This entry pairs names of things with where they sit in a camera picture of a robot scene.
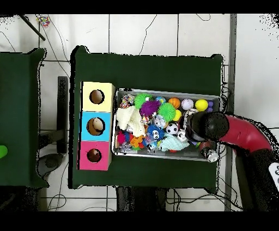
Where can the cream muslin cloth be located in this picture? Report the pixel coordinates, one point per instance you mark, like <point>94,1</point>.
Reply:
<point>126,118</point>

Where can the green spiky ball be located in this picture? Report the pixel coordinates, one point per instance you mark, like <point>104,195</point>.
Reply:
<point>141,100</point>
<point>167,112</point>

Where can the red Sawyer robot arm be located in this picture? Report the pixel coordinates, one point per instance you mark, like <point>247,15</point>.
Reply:
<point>244,135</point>

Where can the shallow clear mesh bin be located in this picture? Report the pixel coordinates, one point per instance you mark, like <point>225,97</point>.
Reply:
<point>126,153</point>

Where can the wooden box with three holes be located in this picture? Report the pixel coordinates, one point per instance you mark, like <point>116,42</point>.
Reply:
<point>96,115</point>

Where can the purple spiky ball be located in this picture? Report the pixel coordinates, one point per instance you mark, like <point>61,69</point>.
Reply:
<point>149,108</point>

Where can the small blue fuzzy toy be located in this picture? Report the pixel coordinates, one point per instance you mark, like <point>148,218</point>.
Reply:
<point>154,132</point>

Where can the orange plastic toy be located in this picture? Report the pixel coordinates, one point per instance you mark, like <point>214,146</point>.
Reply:
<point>136,141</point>

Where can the small soccer ball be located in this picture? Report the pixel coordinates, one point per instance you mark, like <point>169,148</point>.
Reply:
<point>172,129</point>

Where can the orange basketball toy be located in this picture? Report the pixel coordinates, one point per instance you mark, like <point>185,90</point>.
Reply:
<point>174,103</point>

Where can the mint green cloth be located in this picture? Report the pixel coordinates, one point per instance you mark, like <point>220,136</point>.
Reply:
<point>174,143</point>

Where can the white baseball toy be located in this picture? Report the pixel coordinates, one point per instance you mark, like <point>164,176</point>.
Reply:
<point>187,104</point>

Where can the smooth yellow ball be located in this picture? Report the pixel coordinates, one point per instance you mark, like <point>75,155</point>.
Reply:
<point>201,105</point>

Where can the side table with green cloth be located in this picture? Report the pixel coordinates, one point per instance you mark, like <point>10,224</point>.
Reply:
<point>19,117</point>

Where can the small colourful object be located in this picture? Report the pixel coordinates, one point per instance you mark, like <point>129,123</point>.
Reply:
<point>42,20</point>

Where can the black rod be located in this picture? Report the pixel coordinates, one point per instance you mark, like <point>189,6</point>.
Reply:
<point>31,27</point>

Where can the small green object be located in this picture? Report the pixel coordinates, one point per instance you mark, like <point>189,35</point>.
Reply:
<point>2,151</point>

